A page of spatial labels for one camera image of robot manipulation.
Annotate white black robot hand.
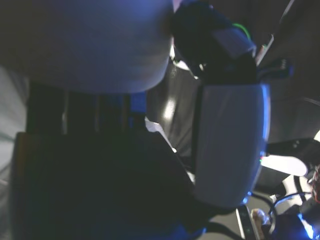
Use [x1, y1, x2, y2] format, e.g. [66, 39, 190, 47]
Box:
[12, 0, 272, 240]

